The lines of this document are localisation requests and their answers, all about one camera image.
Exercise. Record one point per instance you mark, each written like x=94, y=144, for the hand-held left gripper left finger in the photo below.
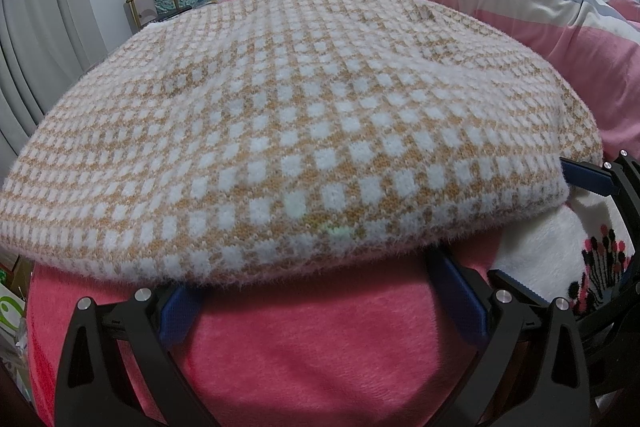
x=175, y=322

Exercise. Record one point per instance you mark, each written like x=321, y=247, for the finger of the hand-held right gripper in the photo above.
x=585, y=174
x=517, y=289

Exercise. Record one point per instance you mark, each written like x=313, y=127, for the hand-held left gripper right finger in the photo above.
x=460, y=302

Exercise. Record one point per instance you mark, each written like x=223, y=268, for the beige white checkered sweater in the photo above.
x=300, y=132

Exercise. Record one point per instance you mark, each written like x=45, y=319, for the pink floral fleece blanket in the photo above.
x=310, y=357

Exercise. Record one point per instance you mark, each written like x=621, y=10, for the green white cardboard box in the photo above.
x=10, y=307

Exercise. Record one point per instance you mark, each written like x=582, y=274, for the grey curtain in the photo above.
x=20, y=72

